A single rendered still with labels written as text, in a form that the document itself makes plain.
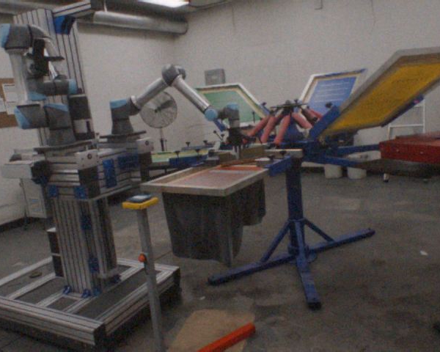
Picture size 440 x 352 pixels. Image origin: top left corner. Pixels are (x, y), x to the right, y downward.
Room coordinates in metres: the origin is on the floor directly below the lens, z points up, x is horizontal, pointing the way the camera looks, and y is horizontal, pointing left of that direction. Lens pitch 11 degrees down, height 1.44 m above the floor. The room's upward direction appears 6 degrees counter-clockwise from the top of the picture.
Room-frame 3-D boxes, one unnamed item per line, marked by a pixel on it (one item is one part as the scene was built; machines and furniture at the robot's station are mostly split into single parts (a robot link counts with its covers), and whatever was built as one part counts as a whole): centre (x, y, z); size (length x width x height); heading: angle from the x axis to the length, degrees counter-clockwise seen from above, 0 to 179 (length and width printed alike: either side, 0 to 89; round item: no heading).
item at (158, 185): (2.38, -0.02, 0.97); 0.79 x 0.58 x 0.04; 144
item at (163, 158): (3.33, 0.26, 1.05); 1.08 x 0.61 x 0.23; 84
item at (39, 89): (2.00, 0.80, 1.55); 0.11 x 0.08 x 0.11; 123
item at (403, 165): (2.63, -0.92, 0.91); 1.34 x 0.40 x 0.08; 24
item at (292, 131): (3.24, -0.64, 0.67); 0.39 x 0.39 x 1.35
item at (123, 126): (2.71, 0.60, 1.31); 0.15 x 0.15 x 0.10
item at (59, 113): (2.28, 0.86, 1.42); 0.13 x 0.12 x 0.14; 123
